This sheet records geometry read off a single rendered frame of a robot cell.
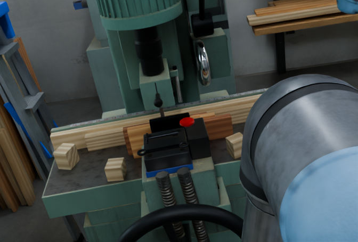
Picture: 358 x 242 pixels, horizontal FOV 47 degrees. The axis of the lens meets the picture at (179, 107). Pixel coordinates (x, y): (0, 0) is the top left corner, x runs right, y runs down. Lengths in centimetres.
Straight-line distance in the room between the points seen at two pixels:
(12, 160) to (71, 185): 148
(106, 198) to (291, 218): 69
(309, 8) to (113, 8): 225
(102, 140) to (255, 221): 63
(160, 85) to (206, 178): 25
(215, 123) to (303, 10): 206
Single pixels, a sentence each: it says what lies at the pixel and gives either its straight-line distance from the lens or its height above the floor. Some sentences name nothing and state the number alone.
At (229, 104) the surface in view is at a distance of 103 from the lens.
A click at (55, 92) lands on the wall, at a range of 372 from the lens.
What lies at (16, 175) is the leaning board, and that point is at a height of 22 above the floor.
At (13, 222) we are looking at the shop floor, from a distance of 251.
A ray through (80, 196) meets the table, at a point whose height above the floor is 88.
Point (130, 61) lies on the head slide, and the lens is 105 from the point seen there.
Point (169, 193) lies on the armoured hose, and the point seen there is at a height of 93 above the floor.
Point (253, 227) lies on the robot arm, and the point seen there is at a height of 109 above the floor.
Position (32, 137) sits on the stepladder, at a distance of 185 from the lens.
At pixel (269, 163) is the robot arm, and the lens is 32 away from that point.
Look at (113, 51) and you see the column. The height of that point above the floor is 108.
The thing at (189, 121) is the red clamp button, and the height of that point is 102.
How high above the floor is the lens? 142
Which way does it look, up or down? 27 degrees down
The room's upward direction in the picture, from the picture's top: 10 degrees counter-clockwise
